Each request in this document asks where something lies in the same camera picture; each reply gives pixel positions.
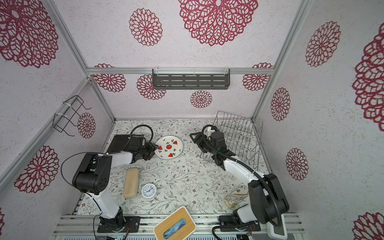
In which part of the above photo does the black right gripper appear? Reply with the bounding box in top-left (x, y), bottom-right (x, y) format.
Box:
top-left (191, 132), bottom-right (218, 158)

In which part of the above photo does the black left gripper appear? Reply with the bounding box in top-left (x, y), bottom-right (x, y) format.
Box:
top-left (138, 141), bottom-right (159, 161)

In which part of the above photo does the white round floral plate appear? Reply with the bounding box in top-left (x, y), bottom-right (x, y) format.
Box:
top-left (155, 136), bottom-right (184, 160)

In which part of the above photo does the black square plate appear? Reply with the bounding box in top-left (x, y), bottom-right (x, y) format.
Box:
top-left (106, 135), bottom-right (130, 154)

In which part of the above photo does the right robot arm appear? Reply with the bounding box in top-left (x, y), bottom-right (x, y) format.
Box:
top-left (190, 125), bottom-right (290, 228)

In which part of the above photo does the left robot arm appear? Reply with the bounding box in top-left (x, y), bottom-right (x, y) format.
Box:
top-left (72, 135), bottom-right (159, 233)

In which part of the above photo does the beige glasses case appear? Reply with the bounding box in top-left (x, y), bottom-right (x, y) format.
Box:
top-left (123, 168), bottom-right (140, 199)

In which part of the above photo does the small white alarm clock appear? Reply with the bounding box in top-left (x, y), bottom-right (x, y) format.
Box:
top-left (141, 183), bottom-right (157, 201)

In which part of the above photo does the bamboo lid tissue box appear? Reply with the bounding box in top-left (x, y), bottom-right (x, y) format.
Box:
top-left (154, 207), bottom-right (197, 240)

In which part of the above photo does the white digital timer display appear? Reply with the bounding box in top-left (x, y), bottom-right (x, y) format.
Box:
top-left (266, 222), bottom-right (288, 240)

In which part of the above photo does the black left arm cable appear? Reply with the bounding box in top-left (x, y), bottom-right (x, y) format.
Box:
top-left (60, 124), bottom-right (154, 240)

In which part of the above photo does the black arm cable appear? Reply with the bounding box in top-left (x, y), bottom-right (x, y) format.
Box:
top-left (60, 124), bottom-right (154, 240)
top-left (200, 124), bottom-right (283, 240)

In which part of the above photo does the metal wire dish rack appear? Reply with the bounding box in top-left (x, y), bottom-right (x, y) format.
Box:
top-left (213, 111), bottom-right (269, 173)

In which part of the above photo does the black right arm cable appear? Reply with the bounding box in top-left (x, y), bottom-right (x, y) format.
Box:
top-left (200, 124), bottom-right (283, 240)

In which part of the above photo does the grey wall shelf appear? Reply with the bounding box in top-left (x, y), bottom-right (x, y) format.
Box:
top-left (152, 69), bottom-right (231, 90)

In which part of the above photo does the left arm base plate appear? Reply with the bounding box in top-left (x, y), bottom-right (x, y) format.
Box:
top-left (97, 216), bottom-right (141, 233)

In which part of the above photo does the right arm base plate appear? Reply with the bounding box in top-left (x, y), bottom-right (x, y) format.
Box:
top-left (218, 215), bottom-right (261, 232)

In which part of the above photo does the black wire wall basket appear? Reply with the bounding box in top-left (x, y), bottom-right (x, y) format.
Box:
top-left (52, 95), bottom-right (91, 137)

